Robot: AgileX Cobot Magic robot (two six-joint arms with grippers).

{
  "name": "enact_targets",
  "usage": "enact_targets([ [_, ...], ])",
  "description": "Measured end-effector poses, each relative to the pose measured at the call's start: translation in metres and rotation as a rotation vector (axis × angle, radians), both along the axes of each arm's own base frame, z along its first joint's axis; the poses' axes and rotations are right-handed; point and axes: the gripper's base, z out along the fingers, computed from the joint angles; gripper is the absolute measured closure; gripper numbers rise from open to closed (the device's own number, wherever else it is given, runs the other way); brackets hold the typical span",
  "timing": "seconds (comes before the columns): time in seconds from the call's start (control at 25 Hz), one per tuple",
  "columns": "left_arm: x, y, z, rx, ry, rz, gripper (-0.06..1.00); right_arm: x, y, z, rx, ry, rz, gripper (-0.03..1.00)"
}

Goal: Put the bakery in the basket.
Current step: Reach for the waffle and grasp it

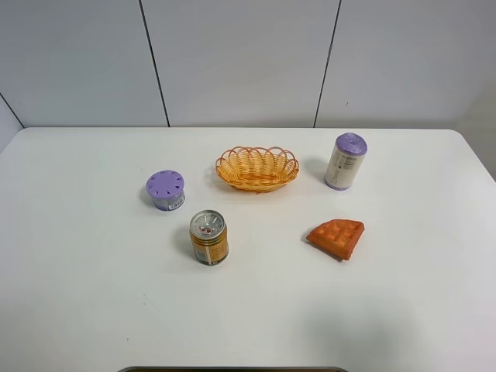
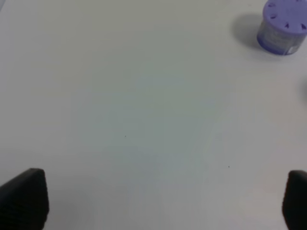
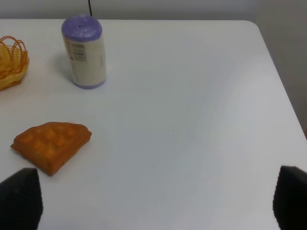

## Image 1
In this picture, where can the orange waffle slice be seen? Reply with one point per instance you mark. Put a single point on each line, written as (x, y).
(337, 237)

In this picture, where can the purple capped white cylinder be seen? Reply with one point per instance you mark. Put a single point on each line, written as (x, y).
(345, 161)

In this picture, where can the purple lidded air freshener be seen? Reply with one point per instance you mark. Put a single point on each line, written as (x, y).
(166, 188)

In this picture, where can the orange wicker basket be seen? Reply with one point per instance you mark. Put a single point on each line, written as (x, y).
(257, 169)

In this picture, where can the gold beverage can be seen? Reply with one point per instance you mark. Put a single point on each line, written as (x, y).
(208, 232)

